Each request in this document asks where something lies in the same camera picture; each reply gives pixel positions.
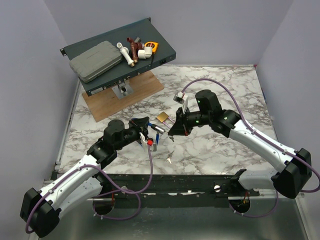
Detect dark teal rack shelf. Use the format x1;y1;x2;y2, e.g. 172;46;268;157
60;18;176;96

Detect grey plastic tool case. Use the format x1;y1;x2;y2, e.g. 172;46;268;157
69;40;123;83

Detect yellow tape measure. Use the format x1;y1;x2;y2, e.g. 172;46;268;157
144;41;159;54

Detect aluminium extrusion rail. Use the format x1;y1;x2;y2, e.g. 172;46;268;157
259;188;306;200

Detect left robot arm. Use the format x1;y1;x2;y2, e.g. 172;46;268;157
20;117;151;238

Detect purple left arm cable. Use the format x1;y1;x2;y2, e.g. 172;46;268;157
24;146;154;235

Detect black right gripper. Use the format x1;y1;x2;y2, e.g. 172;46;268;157
168;106;211;137

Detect brass padlock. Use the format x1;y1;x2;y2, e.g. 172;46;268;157
156;111;175;128

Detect white pvc pipe fitting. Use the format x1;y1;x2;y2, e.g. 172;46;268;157
116;42;135;67

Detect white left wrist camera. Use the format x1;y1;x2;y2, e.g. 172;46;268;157
139;132;157;152

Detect wooden board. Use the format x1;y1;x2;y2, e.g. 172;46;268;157
82;71;164;123

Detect metal shelf stand bracket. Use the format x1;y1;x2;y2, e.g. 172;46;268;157
111;83;134;99

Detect blue cable lock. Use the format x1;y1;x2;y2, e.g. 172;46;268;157
147;118;166;145

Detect white pvc elbow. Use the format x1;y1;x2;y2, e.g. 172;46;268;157
137;46;153;59

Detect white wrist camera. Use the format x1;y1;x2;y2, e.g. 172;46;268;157
139;132;157;152
173;91;189;114

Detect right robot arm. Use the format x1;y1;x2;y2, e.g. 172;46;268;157
168;89;312;199

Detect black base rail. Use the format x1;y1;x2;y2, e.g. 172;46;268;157
91;174;259;212

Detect brown pipe valve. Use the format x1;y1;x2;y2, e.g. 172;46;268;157
126;37;144;63

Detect silver keys on table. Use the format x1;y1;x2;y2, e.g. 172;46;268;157
166;150;175;164

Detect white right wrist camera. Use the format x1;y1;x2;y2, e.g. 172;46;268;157
173;91;189;114

